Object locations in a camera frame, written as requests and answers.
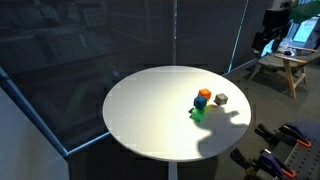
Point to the wooden armchair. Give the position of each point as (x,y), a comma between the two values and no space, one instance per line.
(289,61)

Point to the yellow-green block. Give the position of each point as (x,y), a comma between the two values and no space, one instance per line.
(206,107)

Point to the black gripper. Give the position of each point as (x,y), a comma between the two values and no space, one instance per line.
(276,19)

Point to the grey block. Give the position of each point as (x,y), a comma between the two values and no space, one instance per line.
(221,99)

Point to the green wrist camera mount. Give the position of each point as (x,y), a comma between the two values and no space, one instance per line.
(305,11)

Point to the purple orange-tipped spring clamp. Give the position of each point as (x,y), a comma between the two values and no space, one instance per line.
(266,163)
(293,135)

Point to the white table pedestal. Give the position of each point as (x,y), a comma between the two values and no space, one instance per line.
(172,170)

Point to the blue-grey window frame rail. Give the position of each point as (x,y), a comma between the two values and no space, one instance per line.
(36,121)

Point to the orange block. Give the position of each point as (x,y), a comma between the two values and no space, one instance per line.
(205,93)

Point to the green block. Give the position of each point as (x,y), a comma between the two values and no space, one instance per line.
(197,114)

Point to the vertical window mullion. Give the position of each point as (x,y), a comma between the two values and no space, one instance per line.
(174,31)

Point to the blue block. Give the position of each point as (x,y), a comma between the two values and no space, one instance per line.
(200,101)

